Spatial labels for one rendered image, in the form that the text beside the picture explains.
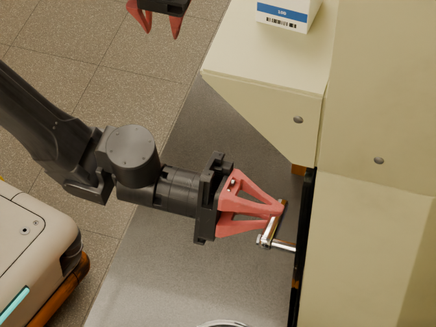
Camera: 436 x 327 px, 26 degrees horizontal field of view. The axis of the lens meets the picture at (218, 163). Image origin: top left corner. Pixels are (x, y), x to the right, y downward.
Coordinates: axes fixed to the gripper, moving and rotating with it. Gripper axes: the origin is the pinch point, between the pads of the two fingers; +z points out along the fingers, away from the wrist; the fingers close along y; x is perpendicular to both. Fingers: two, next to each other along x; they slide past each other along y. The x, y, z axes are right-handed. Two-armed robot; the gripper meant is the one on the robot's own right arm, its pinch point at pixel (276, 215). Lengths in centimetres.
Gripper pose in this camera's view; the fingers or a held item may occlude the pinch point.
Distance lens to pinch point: 114.4
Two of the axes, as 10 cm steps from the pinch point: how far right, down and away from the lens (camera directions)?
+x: 2.7, -5.1, 8.1
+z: 9.6, 2.3, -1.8
